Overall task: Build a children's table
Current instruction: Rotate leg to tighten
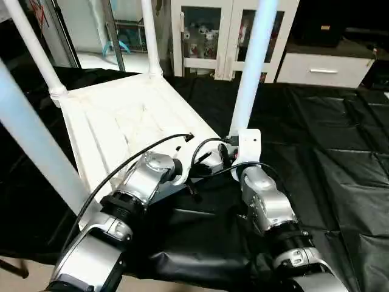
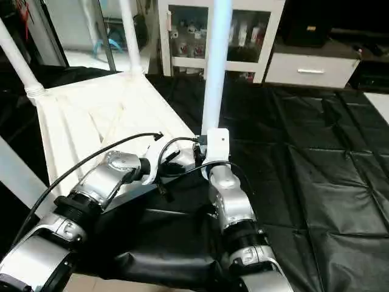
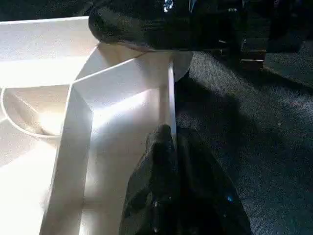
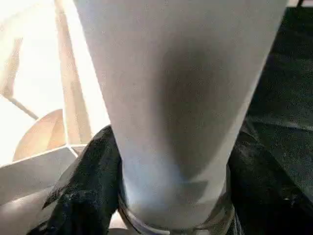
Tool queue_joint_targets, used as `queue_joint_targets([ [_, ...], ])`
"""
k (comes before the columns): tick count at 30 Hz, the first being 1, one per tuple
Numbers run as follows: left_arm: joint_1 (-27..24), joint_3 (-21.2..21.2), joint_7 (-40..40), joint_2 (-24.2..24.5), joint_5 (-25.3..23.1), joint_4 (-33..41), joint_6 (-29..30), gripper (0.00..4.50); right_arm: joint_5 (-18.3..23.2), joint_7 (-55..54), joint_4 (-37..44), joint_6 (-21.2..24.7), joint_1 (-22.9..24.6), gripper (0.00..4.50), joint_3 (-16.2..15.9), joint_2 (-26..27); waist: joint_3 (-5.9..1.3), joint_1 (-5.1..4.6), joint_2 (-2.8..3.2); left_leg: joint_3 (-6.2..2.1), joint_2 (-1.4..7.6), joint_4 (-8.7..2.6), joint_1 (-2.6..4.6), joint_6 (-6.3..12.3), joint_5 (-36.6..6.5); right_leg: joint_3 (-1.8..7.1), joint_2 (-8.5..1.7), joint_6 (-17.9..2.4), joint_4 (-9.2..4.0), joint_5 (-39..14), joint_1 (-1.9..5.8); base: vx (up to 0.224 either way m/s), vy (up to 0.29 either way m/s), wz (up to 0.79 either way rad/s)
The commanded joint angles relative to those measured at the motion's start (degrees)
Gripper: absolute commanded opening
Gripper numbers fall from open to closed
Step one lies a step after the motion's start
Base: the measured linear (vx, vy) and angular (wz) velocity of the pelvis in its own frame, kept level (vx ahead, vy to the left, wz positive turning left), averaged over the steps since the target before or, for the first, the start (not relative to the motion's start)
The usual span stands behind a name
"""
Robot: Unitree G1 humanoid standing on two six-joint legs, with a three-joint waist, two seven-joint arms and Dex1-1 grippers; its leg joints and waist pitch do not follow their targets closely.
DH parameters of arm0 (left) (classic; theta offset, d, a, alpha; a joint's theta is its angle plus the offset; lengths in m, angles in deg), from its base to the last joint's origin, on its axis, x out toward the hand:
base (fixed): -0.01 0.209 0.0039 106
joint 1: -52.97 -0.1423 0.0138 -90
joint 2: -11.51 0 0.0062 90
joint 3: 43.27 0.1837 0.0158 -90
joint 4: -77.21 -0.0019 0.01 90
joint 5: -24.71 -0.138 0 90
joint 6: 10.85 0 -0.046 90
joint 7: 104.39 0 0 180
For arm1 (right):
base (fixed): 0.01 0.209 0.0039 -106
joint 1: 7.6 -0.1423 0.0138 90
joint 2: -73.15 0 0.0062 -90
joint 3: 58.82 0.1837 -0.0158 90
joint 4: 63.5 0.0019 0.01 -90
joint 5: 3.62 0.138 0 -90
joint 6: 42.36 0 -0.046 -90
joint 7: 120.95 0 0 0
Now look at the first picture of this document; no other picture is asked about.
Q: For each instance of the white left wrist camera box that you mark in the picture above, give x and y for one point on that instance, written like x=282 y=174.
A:
x=206 y=161

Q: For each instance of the black work mat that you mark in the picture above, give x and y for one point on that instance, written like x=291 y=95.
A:
x=328 y=158

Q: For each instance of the black metal bench leg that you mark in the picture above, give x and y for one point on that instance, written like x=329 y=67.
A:
x=13 y=266

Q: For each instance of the white drawer unit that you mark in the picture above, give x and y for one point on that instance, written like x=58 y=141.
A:
x=325 y=70

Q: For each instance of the white plastic table leg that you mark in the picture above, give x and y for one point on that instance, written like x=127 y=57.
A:
x=249 y=67
x=36 y=134
x=151 y=36
x=33 y=45

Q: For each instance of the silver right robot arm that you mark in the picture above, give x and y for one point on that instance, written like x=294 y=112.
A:
x=267 y=207

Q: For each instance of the white glass door cabinet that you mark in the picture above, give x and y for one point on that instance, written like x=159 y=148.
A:
x=213 y=36

